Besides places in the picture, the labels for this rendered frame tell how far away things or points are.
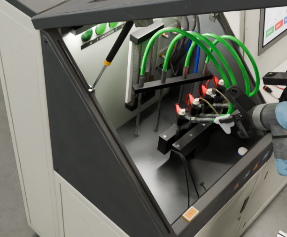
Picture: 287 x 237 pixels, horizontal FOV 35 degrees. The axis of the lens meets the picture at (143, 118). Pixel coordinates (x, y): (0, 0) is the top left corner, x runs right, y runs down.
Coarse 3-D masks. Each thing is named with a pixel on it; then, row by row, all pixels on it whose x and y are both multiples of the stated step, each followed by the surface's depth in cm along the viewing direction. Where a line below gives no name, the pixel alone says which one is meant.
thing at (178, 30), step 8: (160, 32) 147; (184, 32) 140; (152, 40) 152; (144, 56) 159; (144, 64) 161; (216, 64) 137; (144, 72) 165; (224, 72) 137; (224, 80) 138; (232, 104) 141
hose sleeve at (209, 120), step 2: (196, 118) 156; (198, 118) 155; (200, 118) 155; (202, 118) 154; (204, 118) 153; (206, 118) 153; (208, 118) 152; (210, 118) 151; (212, 118) 151; (196, 120) 156; (198, 120) 155; (200, 120) 154; (202, 120) 154; (204, 120) 153; (206, 120) 152; (208, 120) 152; (210, 120) 151; (196, 122) 157; (198, 122) 156; (200, 122) 155; (202, 122) 154; (204, 122) 153; (206, 122) 153; (208, 122) 152; (210, 122) 151; (212, 122) 151
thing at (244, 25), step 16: (224, 16) 171; (240, 16) 167; (256, 16) 175; (240, 32) 170; (256, 32) 180; (240, 48) 174; (256, 48) 184; (272, 48) 195; (256, 64) 189; (272, 64) 201; (272, 160) 196; (272, 176) 221; (256, 192) 210; (272, 192) 249; (256, 208) 237
